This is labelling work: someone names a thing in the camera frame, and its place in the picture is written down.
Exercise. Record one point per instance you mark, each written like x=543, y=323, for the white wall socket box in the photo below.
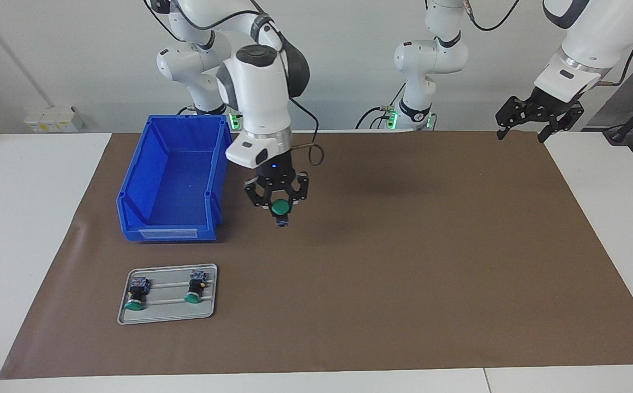
x=52, y=120

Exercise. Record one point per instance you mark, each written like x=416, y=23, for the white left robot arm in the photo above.
x=605, y=33

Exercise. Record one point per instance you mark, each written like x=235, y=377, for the green push button switch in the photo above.
x=133, y=301
x=192, y=295
x=280, y=208

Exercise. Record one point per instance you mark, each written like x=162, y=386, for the blue plastic storage bin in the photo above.
x=180, y=191

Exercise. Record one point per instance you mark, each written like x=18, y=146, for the green lit base connector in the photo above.
x=234, y=120
x=392, y=119

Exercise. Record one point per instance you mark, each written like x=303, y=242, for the brown table mat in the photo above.
x=349, y=300

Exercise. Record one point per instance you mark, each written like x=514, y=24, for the grey metal tray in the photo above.
x=169, y=314

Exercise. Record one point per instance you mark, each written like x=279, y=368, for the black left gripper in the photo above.
x=548, y=105

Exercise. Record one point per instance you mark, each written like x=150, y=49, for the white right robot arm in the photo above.
x=256, y=93

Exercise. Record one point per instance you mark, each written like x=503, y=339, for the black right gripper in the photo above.
x=275, y=174

